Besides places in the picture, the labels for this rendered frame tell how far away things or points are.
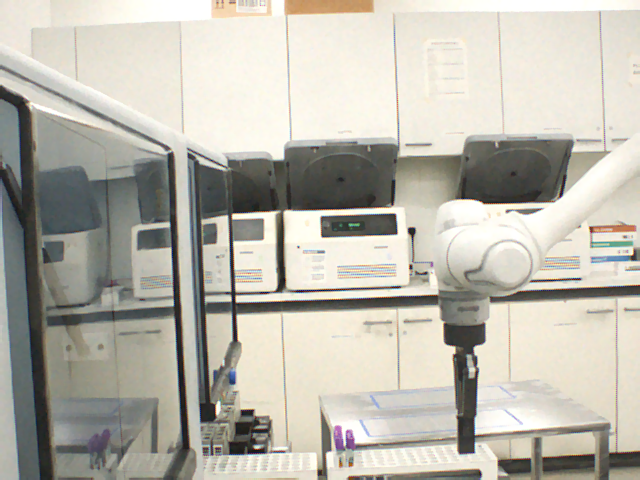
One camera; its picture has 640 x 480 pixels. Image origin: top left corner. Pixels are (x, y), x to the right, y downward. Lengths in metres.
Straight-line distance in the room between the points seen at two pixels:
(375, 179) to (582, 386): 1.39
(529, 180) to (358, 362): 1.28
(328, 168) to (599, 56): 1.45
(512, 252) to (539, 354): 2.72
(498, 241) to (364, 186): 2.94
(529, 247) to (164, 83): 3.04
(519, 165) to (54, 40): 2.34
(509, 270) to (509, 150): 2.85
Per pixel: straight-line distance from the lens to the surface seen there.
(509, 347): 3.93
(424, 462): 1.52
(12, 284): 1.21
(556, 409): 2.03
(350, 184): 4.16
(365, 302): 3.83
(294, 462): 1.54
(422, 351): 3.85
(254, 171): 3.99
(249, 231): 3.79
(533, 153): 4.14
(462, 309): 1.45
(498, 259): 1.25
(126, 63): 4.18
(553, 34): 4.29
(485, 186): 4.28
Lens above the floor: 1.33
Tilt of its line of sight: 3 degrees down
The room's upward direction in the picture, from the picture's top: 2 degrees counter-clockwise
